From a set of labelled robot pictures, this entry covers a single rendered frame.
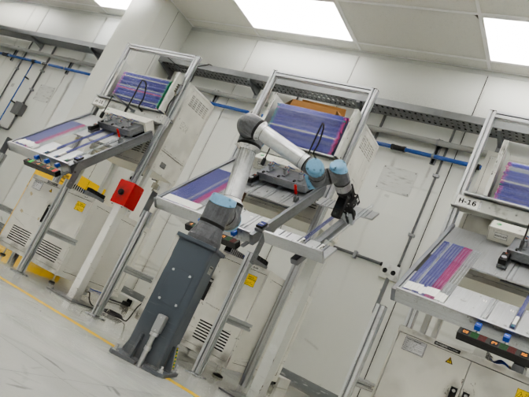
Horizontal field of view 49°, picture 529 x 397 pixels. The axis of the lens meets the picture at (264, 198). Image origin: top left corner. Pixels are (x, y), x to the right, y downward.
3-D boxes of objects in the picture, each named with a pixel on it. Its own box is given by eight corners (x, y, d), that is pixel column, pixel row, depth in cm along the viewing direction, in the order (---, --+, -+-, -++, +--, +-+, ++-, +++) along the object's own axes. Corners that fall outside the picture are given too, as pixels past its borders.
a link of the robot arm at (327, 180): (302, 169, 256) (326, 162, 255) (305, 177, 267) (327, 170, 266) (306, 185, 254) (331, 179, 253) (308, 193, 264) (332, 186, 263)
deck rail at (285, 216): (252, 245, 291) (252, 235, 288) (249, 244, 292) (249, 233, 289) (326, 194, 342) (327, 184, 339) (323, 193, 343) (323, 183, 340)
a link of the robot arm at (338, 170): (325, 161, 261) (344, 156, 260) (331, 179, 267) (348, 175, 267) (328, 171, 254) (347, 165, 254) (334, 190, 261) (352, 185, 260)
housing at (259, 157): (319, 197, 340) (320, 175, 334) (253, 176, 366) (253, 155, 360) (327, 192, 346) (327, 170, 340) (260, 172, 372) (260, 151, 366)
